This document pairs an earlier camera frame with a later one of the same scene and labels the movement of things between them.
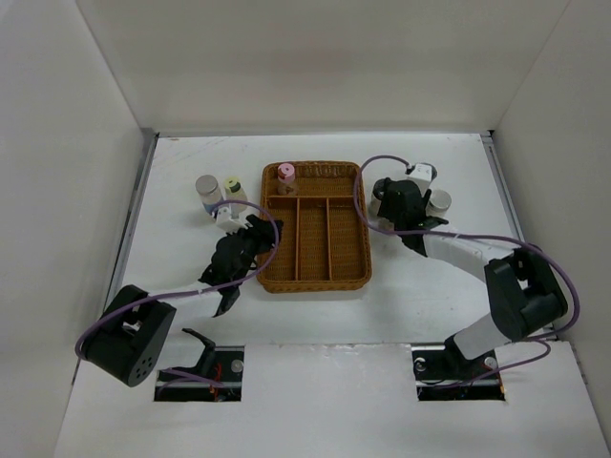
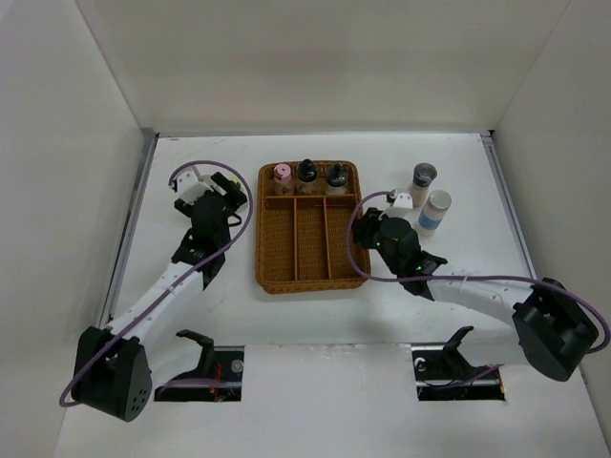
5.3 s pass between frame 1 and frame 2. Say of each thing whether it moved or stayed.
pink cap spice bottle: stayed
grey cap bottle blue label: stayed
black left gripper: moved
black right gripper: moved
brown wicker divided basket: stayed
